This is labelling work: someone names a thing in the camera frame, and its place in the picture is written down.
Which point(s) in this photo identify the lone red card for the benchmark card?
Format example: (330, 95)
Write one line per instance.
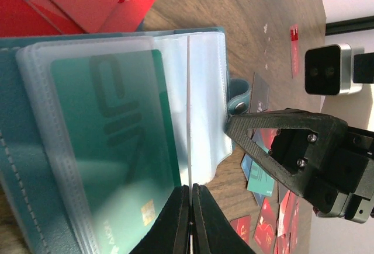
(294, 49)

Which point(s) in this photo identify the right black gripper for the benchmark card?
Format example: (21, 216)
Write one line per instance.
(317, 156)

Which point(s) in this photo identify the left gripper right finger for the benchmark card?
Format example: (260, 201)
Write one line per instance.
(211, 231)

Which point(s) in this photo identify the blue leather card holder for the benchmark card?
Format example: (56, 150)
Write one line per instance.
(38, 172)

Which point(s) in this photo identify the red cards top left pile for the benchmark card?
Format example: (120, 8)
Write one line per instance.
(54, 17)

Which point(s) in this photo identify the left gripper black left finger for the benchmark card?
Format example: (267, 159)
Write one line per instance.
(170, 232)

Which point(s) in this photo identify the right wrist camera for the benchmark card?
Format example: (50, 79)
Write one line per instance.
(337, 69)

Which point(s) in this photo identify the teal VIP card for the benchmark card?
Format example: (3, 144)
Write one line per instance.
(258, 181)
(116, 111)

